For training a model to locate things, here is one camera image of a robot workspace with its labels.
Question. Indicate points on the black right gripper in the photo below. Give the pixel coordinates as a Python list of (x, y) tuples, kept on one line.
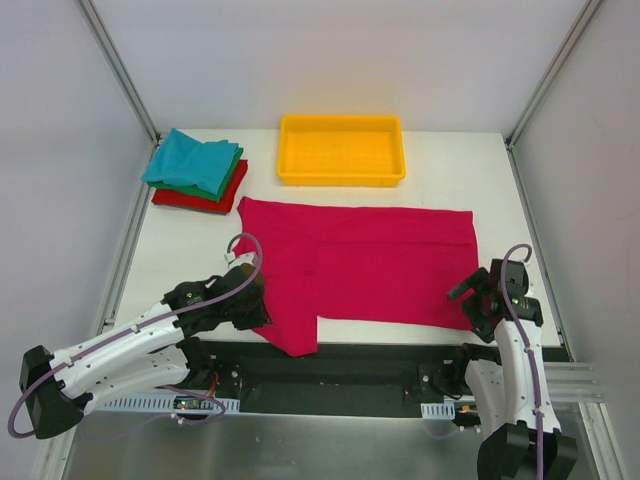
[(477, 304)]

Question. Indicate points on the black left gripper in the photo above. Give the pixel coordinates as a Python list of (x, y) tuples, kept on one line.
[(253, 307)]

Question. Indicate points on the pink t shirt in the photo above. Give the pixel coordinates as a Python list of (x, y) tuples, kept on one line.
[(380, 264)]

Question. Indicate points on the yellow plastic tray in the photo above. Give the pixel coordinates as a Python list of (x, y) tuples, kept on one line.
[(341, 150)]

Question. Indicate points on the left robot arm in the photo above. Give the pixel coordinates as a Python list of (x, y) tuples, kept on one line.
[(159, 348)]

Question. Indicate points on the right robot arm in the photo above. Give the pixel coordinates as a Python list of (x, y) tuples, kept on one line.
[(522, 437)]

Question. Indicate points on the folded red t shirt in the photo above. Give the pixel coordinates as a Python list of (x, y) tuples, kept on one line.
[(223, 206)]

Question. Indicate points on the folded green t shirt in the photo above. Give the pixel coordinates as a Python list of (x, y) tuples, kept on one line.
[(204, 170)]

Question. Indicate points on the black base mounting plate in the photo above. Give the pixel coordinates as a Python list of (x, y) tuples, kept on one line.
[(351, 380)]

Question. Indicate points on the folded teal t shirt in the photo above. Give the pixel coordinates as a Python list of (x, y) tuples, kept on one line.
[(180, 141)]

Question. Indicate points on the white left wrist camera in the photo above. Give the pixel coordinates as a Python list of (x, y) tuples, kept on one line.
[(249, 258)]

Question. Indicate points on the aluminium left side rail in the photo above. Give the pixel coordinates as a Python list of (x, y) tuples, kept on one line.
[(116, 282)]

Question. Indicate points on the white slotted cable duct left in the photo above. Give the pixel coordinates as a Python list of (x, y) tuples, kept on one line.
[(170, 402)]

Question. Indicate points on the white slotted cable duct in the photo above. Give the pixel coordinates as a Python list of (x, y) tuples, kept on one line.
[(170, 402), (444, 411)]

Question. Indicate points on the white slotted cable duct right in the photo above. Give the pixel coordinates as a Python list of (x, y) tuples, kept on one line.
[(444, 411)]

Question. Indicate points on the aluminium corner post right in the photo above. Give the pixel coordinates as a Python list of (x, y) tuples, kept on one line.
[(564, 52)]

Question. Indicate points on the aluminium corner post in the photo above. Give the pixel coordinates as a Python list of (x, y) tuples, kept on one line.
[(118, 68), (564, 52)]

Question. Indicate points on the aluminium corner post left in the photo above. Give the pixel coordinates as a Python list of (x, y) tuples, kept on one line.
[(118, 68)]

